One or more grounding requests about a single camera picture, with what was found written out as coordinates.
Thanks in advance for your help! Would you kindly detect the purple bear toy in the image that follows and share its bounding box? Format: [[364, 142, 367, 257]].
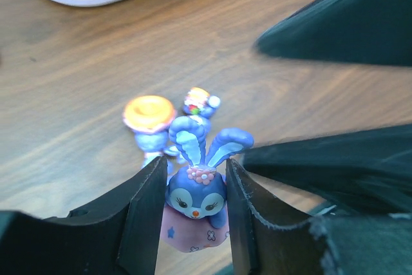
[[183, 87, 221, 119]]

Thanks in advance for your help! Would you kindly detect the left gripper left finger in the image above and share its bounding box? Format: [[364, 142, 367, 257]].
[[1, 157, 167, 274]]

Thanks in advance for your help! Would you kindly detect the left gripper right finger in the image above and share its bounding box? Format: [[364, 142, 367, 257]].
[[226, 159, 411, 275]]

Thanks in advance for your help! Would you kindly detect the pink bunny toy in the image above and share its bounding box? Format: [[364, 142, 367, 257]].
[[160, 117, 254, 253]]

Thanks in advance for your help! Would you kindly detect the purple octopus orange hat toy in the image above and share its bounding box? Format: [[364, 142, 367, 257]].
[[122, 95, 185, 167]]

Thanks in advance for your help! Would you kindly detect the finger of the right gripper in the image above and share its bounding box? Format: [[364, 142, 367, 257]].
[[242, 124, 411, 214], [255, 0, 411, 67]]

